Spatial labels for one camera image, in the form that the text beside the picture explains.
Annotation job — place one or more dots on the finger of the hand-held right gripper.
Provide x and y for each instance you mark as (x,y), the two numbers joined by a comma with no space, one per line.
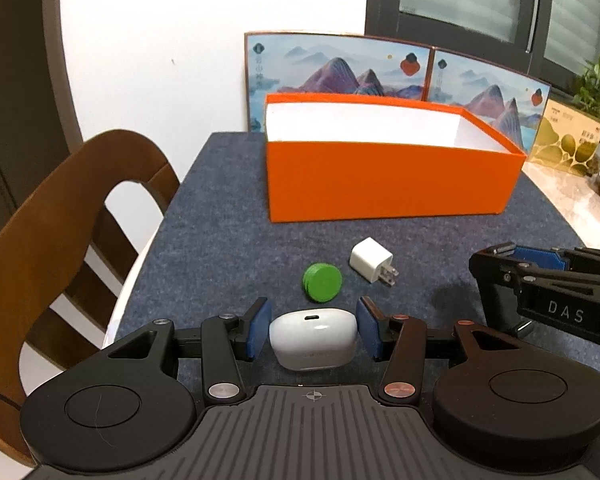
(540,259)
(495,285)

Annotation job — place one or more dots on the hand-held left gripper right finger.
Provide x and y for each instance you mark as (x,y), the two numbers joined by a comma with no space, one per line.
(368,327)

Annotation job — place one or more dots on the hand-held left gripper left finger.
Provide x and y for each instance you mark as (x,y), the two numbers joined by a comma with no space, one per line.
(260,327)

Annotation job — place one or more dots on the white earbud case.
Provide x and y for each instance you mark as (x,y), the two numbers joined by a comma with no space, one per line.
(312,340)

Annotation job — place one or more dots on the green round disc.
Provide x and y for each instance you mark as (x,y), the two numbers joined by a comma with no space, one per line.
(322,282)

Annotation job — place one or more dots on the white charger plug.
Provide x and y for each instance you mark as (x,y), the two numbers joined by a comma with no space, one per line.
(367,260)

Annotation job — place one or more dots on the orange cardboard box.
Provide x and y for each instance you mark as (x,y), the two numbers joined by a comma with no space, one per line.
(380,180)

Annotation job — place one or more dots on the cream patterned tablecloth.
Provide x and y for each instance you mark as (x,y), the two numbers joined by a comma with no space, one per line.
(570,200)

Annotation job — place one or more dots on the blue-grey felt mat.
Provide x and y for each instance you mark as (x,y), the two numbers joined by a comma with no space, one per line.
(220,240)

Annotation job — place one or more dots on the yellow patterned carton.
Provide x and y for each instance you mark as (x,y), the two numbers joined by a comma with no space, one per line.
(565,140)

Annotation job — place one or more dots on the mountain print gift box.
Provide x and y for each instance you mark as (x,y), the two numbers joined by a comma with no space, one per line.
(330,65)
(485,85)

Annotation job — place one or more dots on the brown wooden chair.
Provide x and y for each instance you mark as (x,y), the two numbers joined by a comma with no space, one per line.
(40,240)

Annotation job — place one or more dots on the dark window frame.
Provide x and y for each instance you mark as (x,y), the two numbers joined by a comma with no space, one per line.
(380,0)

